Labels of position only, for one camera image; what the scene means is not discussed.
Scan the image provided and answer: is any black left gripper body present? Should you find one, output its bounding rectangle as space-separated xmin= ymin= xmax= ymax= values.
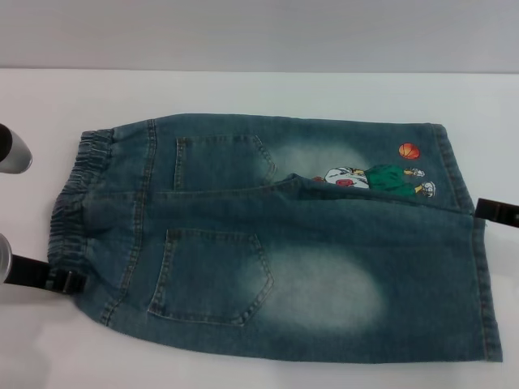
xmin=11 ymin=253 xmax=56 ymax=291

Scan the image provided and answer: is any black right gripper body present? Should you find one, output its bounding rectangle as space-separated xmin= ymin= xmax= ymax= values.
xmin=497 ymin=200 xmax=519 ymax=229

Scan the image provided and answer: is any blue denim shorts cartoon print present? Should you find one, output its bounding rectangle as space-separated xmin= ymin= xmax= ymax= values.
xmin=47 ymin=113 xmax=500 ymax=364

